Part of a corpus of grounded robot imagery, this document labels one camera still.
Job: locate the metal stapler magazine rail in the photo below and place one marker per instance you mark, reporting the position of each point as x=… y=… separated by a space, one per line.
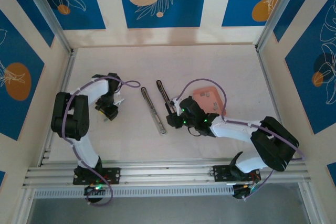
x=157 y=119

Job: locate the pink plastic tray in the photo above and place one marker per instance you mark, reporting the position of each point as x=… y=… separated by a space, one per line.
x=207 y=102

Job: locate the black stapler body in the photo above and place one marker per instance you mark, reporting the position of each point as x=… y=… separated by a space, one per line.
x=163 y=94

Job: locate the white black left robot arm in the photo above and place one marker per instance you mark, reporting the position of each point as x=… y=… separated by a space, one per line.
x=94 y=91

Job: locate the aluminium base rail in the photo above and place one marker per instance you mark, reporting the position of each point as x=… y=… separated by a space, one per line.
x=168 y=171

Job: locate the aluminium table side rail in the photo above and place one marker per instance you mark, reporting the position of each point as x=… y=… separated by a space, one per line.
x=265 y=77
x=66 y=72

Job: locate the aluminium frame post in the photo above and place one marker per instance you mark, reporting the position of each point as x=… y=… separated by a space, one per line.
x=51 y=16
x=277 y=11
x=311 y=208
x=23 y=216

